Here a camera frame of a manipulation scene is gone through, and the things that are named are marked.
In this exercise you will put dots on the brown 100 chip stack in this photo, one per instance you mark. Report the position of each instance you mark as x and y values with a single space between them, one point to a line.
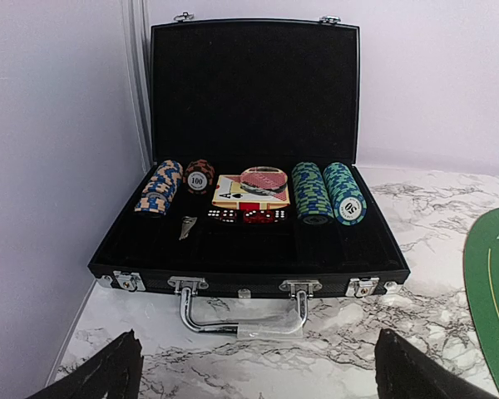
198 176

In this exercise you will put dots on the red dice row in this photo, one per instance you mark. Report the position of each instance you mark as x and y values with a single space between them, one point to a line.
237 216

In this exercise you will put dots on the boxed playing card deck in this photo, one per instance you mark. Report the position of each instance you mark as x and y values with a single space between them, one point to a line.
229 194

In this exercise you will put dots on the round green poker mat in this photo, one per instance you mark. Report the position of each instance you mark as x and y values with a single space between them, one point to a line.
481 274

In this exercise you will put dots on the teal 50 chip row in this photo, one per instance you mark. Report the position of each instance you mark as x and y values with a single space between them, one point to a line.
349 205

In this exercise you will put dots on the clear dealer button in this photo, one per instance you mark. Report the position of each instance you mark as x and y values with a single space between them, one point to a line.
264 180

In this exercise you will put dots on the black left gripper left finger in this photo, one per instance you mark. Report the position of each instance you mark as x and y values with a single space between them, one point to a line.
114 372

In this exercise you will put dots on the blue tan chip row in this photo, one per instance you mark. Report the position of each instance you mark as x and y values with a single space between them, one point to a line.
160 190

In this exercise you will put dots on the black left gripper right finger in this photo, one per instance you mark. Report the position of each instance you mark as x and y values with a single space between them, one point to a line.
402 371

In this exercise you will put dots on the dark green chip row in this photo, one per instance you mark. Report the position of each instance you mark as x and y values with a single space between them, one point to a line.
311 197

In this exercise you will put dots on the black poker chip case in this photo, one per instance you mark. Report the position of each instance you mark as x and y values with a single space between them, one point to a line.
241 93

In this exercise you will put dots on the small case keys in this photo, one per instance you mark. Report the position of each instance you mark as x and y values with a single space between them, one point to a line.
187 223

